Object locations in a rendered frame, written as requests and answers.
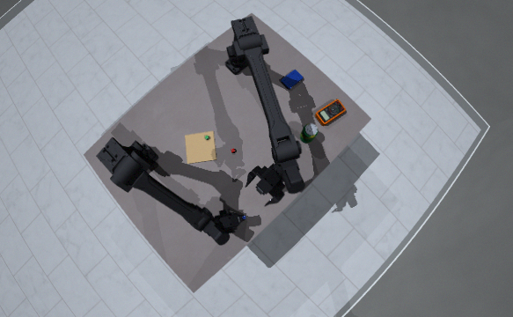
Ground tan square mat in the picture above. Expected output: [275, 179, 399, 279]
[185, 131, 216, 164]

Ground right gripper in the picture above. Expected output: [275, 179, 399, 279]
[216, 209, 239, 233]

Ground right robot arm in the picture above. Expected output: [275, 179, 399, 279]
[96, 137, 241, 246]

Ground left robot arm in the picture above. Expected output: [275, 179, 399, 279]
[225, 16, 305, 195]

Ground green and yellow soda can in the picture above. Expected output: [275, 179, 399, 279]
[300, 123, 318, 144]

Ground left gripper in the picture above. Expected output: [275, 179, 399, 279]
[246, 166, 285, 206]

